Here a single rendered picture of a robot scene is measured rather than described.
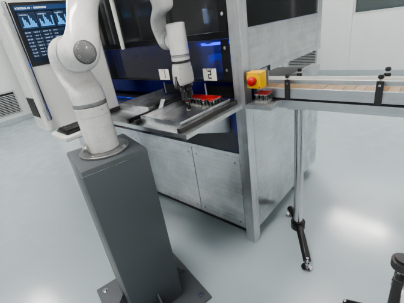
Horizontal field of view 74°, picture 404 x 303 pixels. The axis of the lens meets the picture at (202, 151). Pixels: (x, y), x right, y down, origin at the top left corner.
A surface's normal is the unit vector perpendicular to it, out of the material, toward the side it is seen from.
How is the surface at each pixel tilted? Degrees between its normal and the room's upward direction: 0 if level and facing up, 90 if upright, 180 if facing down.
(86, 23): 67
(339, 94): 90
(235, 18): 90
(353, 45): 90
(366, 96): 90
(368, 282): 0
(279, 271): 0
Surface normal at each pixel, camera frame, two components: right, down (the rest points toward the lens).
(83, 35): 0.64, -0.24
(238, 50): -0.64, 0.41
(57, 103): 0.74, 0.19
